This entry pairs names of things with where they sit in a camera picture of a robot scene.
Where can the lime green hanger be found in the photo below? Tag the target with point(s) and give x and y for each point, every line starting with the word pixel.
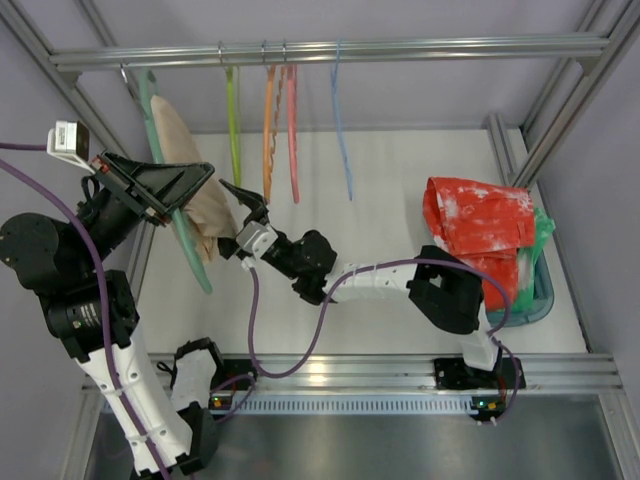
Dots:
pixel 234 121

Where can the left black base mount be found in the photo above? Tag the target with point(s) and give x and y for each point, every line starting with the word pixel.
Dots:
pixel 238 369

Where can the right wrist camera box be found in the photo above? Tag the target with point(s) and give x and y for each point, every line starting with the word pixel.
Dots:
pixel 256 239

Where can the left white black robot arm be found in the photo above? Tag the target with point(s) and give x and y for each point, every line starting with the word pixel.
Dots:
pixel 92 311

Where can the aluminium hanging rail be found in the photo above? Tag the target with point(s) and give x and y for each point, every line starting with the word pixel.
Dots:
pixel 553 46

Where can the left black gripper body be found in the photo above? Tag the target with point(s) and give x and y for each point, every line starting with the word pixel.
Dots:
pixel 132 190

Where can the front aluminium frame rail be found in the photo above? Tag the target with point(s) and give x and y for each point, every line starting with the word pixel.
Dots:
pixel 546 374

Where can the pink hanger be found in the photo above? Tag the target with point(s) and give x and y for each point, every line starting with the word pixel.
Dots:
pixel 291 110

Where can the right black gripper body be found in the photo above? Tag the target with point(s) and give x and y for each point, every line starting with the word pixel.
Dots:
pixel 260 215

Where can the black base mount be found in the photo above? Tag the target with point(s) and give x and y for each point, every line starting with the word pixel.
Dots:
pixel 453 374
pixel 238 369

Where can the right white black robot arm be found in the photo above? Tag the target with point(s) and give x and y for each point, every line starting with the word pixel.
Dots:
pixel 448 292

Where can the teal plastic basket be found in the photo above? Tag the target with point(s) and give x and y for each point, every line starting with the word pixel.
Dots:
pixel 504 270

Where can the beige trousers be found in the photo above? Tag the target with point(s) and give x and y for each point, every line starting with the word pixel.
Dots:
pixel 209 216

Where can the teal green hanger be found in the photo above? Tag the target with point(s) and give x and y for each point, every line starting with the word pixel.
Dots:
pixel 147 88

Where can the grey slotted cable duct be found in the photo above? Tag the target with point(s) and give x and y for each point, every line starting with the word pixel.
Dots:
pixel 263 404

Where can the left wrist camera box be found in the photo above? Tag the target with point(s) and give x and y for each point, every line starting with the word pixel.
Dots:
pixel 69 142

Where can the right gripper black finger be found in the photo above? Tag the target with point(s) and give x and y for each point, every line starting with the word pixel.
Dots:
pixel 254 201
pixel 228 247

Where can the light blue hanger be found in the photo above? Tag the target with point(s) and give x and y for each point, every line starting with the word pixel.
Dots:
pixel 337 116

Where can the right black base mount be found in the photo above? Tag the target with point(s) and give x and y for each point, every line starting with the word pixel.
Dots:
pixel 453 374

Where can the orange hanger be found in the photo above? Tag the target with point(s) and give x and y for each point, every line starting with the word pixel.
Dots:
pixel 267 163

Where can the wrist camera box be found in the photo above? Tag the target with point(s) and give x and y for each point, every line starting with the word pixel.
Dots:
pixel 69 142
pixel 256 239

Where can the red white tie-dye garment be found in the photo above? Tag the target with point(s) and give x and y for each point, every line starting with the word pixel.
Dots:
pixel 483 225

